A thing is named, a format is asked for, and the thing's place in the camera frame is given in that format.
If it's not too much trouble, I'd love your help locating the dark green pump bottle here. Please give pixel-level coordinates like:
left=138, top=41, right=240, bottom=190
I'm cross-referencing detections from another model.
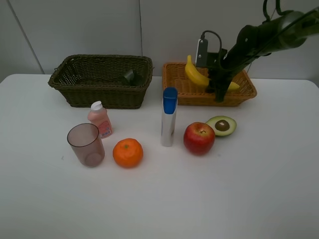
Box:
left=119, top=69, right=144, bottom=86

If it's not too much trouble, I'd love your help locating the pink bottle white cap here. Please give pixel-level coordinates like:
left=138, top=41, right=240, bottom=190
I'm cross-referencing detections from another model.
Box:
left=88, top=101, right=113, bottom=138

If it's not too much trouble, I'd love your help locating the orange tangerine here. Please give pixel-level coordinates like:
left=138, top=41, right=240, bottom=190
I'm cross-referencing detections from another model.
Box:
left=113, top=138, right=144, bottom=168

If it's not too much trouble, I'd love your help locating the white tube blue cap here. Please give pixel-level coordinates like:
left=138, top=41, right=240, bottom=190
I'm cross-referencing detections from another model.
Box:
left=160, top=87, right=178, bottom=147

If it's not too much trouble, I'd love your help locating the red apple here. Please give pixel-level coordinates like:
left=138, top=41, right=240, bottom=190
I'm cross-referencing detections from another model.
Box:
left=183, top=122, right=215, bottom=155

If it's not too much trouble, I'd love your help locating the black camera cable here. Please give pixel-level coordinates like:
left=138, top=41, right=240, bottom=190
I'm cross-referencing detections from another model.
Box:
left=200, top=30, right=223, bottom=57

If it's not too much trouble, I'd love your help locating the orange wicker basket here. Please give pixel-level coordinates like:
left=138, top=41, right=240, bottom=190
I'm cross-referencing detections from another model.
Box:
left=161, top=62, right=258, bottom=108

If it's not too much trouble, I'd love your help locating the translucent pink plastic cup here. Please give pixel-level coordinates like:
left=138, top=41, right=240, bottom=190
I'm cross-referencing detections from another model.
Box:
left=67, top=123, right=105, bottom=167

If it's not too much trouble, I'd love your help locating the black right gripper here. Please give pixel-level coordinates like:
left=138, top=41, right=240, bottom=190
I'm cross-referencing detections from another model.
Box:
left=206, top=48, right=247, bottom=103

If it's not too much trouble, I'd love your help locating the halved avocado with pit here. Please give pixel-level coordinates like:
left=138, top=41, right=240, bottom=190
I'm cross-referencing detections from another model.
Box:
left=206, top=116, right=237, bottom=137

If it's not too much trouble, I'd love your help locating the dark green wicker basket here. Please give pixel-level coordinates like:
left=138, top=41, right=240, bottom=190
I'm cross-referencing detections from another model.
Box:
left=48, top=54, right=153, bottom=110

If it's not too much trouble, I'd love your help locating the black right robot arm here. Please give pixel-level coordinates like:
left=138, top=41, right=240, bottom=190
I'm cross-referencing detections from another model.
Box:
left=206, top=1, right=319, bottom=103

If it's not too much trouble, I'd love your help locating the yellow banana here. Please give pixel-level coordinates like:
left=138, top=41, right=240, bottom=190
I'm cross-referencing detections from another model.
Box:
left=184, top=55, right=240, bottom=92

